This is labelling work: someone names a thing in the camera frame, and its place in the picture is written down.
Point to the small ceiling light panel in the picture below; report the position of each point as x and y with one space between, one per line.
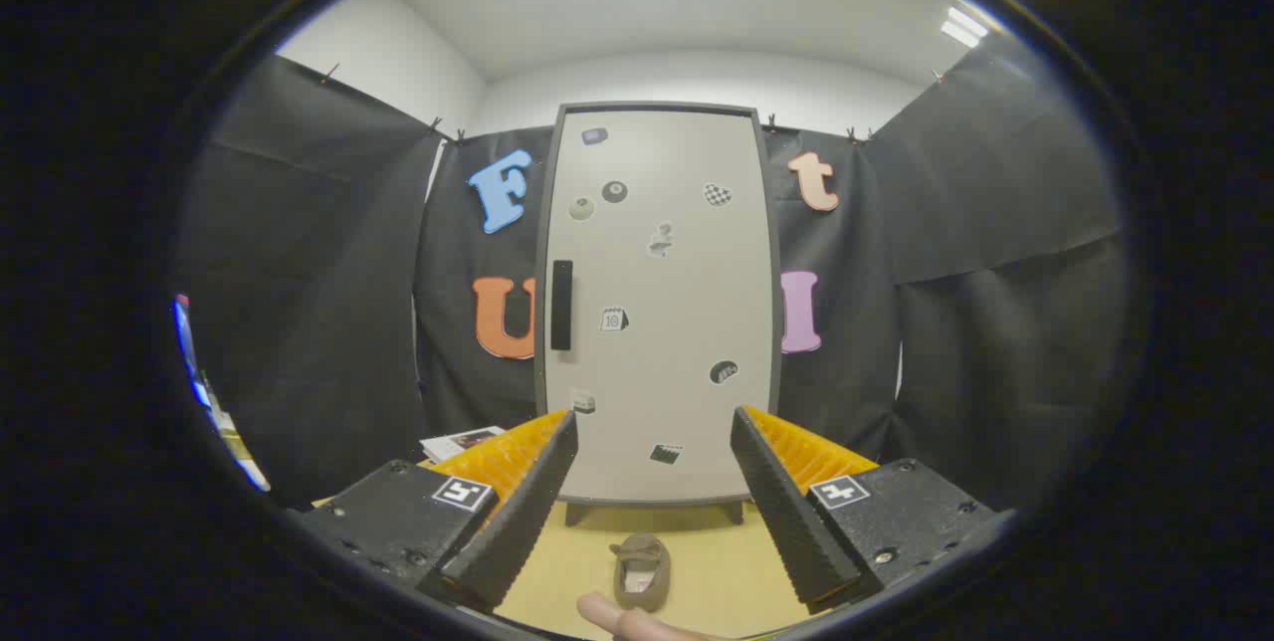
963 27

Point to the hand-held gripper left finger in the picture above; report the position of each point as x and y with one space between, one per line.
518 512

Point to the brown fuzzy shoe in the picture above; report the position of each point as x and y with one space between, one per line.
642 576

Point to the white side desk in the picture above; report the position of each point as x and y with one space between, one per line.
239 452

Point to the dark grey shoe cabinet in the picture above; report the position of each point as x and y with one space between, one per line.
576 514

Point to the black backdrop cloth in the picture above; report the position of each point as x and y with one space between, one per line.
328 273

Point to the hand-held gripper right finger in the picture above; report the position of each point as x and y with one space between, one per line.
786 512

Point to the white book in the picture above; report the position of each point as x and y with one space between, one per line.
458 442

